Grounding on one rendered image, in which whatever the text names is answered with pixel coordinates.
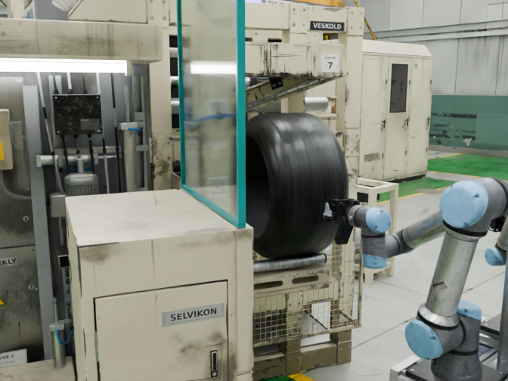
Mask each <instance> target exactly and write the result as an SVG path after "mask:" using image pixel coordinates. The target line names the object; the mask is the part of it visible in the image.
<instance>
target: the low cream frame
mask: <svg viewBox="0 0 508 381"><path fill-rule="evenodd" d="M358 184H365V185H370V186H374V187H367V186H362V185H358V186H357V200H360V202H361V203H368V207H376V201H377V200H379V194H380V193H384V192H387V191H391V192H390V207H389V214H390V216H391V219H392V223H391V225H390V228H389V234H392V233H395V232H396V227H397V212H398V184H396V183H389V182H384V181H375V180H370V179H365V178H358ZM360 240H361V238H360V237H359V236H358V235H357V234H356V235H355V242H356V244H355V248H357V249H355V253H357V254H355V264H358V265H355V269H359V259H360V253H359V252H360V248H358V247H360V243H358V242H360ZM328 251H330V250H326V251H325V252H326V253H325V254H326V255H327V257H329V258H327V262H330V252H328ZM385 269H386V274H387V275H390V276H392V275H393V274H394V270H395V257H391V258H388V259H387V266H386V267H384V268H380V269H371V268H366V267H365V266H364V270H363V273H365V283H368V284H371V283H372V282H373V274H375V273H376V272H379V271H382V270H385Z"/></svg>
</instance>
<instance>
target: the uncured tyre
mask: <svg viewBox="0 0 508 381"><path fill-rule="evenodd" d="M346 198H348V171H347V166H346V162H345V157H344V154H343V152H342V148H341V146H340V143H339V141H338V139H337V138H336V136H335V135H334V133H333V132H332V131H331V129H330V128H329V127H328V126H327V124H326V123H325V122H324V121H323V120H322V119H320V118H319V117H317V116H315V115H312V114H309V113H262V114H259V115H257V116H254V117H253V118H251V119H250V120H249V121H248V122H247V123H246V223H247V224H248V225H249V226H251V227H252V228H253V250H255V251H256V252H257V253H258V254H259V255H260V256H262V257H265V258H269V259H279V258H285V257H291V256H303V255H309V254H315V253H318V252H320V251H322V250H325V249H326V248H327V247H328V246H329V245H330V244H331V243H332V242H333V241H334V238H335V236H336V232H337V229H338V227H339V223H332V222H331V221H325V219H324V211H325V204H326V203H328V204H329V207H330V200H346Z"/></svg>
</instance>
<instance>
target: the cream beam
mask: <svg viewBox="0 0 508 381"><path fill-rule="evenodd" d="M245 51H246V78H269V77H284V78H333V77H342V53H343V45H328V44H305V43H281V42H245ZM322 54H339V72H321V58H322Z"/></svg>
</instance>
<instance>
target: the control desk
mask: <svg viewBox="0 0 508 381"><path fill-rule="evenodd" d="M65 205H66V216H67V237H68V249H69V260H70V281H71V293H72V304H73V325H74V336H75V347H76V369H77V380H78V381H253V371H252V369H253V228H252V227H251V226H249V225H248V224H247V223H246V227H245V228H238V227H237V226H235V225H233V224H232V223H231V222H229V221H228V220H227V219H226V218H224V217H222V216H221V215H219V214H218V213H217V212H215V211H214V210H213V209H211V208H209V207H208V206H207V205H206V204H204V203H202V202H201V201H199V200H198V199H197V198H196V197H194V196H193V195H191V194H189V193H188V192H187V191H186V190H184V189H183V188H181V189H180V190H176V189H173V190H152V191H142V192H131V193H120V194H98V195H88V196H77V197H65Z"/></svg>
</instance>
